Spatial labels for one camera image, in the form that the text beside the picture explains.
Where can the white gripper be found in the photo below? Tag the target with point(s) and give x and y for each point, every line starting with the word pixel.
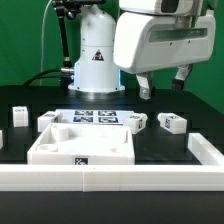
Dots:
pixel 147 43

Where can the white square tabletop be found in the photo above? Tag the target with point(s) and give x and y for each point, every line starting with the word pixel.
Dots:
pixel 82 144

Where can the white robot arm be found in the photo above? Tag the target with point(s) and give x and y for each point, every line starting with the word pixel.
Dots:
pixel 95 72

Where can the marker sheet with tags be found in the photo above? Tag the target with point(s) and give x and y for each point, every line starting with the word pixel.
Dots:
pixel 94 116

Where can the white U-shaped fence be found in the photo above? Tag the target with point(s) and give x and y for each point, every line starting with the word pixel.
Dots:
pixel 208 175

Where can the white block left edge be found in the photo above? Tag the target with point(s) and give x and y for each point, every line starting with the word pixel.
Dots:
pixel 1 139

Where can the black camera stand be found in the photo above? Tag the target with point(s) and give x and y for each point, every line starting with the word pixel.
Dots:
pixel 69 9

